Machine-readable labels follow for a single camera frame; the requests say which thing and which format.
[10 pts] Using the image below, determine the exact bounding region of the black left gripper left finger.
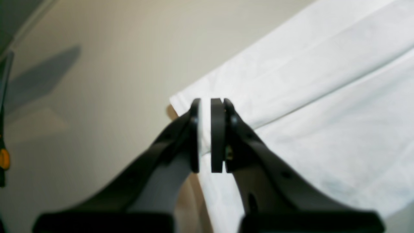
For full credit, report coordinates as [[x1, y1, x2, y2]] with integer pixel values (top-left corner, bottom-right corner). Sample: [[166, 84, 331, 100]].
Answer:
[[32, 98, 201, 233]]

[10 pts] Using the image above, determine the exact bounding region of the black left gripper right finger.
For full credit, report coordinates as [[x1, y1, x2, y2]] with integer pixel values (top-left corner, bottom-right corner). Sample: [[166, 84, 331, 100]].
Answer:
[[211, 98, 385, 233]]

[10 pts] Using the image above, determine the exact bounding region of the white printed T-shirt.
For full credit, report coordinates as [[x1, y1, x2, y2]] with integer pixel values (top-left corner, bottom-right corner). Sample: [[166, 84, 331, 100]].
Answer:
[[169, 0, 414, 233]]

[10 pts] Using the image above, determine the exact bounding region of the orange object at edge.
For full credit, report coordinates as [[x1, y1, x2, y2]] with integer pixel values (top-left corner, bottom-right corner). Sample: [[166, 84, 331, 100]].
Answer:
[[0, 148, 10, 171]]

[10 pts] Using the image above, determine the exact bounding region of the black tablet device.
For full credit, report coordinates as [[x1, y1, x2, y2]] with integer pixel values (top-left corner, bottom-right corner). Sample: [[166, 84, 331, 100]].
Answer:
[[0, 51, 14, 137]]

